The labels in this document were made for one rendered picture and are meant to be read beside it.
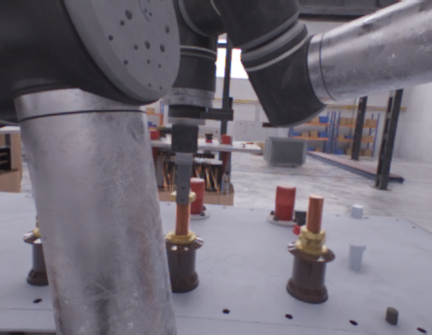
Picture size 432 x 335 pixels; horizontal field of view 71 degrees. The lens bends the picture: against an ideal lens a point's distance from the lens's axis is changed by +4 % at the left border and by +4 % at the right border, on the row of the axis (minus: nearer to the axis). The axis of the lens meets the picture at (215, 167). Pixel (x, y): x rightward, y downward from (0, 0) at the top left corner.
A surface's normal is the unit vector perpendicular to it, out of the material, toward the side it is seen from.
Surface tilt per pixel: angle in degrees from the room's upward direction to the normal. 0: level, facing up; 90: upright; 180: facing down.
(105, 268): 85
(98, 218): 85
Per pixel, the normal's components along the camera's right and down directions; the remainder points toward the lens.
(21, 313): 0.05, -0.94
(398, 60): -0.56, 0.53
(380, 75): -0.40, 0.78
